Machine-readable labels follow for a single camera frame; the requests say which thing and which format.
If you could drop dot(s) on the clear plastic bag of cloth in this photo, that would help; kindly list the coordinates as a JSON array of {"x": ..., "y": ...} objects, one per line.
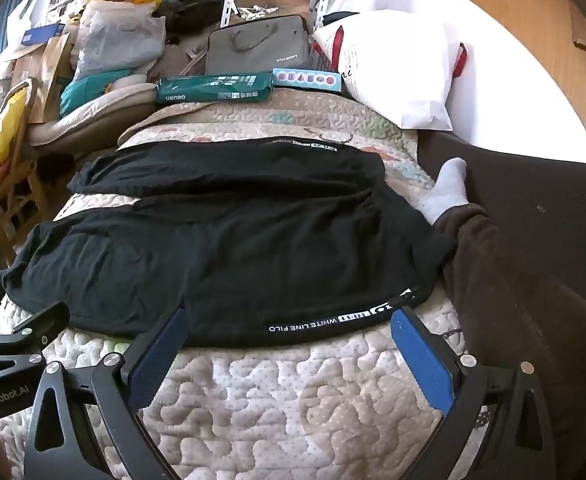
[{"x": 115, "y": 40}]

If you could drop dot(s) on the wooden chair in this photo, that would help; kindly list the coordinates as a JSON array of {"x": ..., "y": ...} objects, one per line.
[{"x": 18, "y": 195}]

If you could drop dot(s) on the light blue flat box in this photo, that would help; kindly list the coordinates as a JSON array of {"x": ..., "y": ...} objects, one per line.
[{"x": 308, "y": 80}]

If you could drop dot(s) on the brown paper bag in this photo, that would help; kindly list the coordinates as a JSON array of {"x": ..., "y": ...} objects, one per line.
[{"x": 48, "y": 75}]

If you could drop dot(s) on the person's leg in brown trousers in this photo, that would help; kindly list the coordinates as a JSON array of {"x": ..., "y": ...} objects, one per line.
[{"x": 513, "y": 310}]

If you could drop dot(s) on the yellow printed bag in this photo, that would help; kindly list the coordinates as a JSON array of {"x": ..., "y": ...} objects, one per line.
[{"x": 3, "y": 130}]

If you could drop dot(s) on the white plastic bag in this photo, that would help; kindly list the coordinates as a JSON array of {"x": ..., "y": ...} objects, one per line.
[{"x": 20, "y": 15}]

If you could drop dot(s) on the cardboard box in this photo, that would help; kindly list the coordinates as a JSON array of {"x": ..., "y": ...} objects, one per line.
[{"x": 278, "y": 2}]

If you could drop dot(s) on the black pants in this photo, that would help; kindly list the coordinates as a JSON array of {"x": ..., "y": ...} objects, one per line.
[{"x": 248, "y": 240}]

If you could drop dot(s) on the beige seat cushion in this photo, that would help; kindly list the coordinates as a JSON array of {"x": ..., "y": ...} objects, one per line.
[{"x": 88, "y": 115}]

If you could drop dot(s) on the quilted patterned blanket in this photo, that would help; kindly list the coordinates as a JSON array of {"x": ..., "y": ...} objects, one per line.
[{"x": 273, "y": 400}]

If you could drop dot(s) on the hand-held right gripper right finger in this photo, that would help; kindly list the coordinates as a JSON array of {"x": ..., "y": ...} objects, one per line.
[{"x": 423, "y": 360}]

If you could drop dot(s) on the grey laptop bag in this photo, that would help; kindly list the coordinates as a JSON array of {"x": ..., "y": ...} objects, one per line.
[{"x": 258, "y": 47}]

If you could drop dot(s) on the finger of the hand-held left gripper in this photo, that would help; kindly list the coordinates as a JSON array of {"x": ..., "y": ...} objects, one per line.
[{"x": 33, "y": 330}]

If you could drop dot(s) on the teal cushion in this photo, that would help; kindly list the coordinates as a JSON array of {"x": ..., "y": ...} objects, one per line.
[{"x": 85, "y": 90}]

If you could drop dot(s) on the dark blue box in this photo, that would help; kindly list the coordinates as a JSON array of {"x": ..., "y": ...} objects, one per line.
[{"x": 43, "y": 34}]

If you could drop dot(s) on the green paper ream pack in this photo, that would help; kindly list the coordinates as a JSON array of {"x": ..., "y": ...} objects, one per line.
[{"x": 208, "y": 87}]

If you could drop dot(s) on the person's foot in white sock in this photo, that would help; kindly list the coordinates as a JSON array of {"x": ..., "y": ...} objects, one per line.
[{"x": 448, "y": 190}]

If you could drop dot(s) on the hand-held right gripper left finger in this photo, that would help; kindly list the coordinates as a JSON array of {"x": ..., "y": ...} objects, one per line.
[{"x": 157, "y": 355}]

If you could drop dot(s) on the black bag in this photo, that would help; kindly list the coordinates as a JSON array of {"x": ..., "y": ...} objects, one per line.
[{"x": 193, "y": 5}]

